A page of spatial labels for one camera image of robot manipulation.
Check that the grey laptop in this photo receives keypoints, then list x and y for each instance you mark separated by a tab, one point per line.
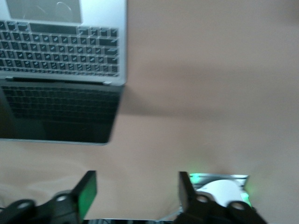
58	46

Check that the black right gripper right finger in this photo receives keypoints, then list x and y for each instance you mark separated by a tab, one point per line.
187	196

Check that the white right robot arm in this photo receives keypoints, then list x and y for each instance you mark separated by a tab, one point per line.
222	189

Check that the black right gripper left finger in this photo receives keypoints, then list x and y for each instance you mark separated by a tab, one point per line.
86	193

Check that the brown table cover sheet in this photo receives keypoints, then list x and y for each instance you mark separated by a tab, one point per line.
210	93

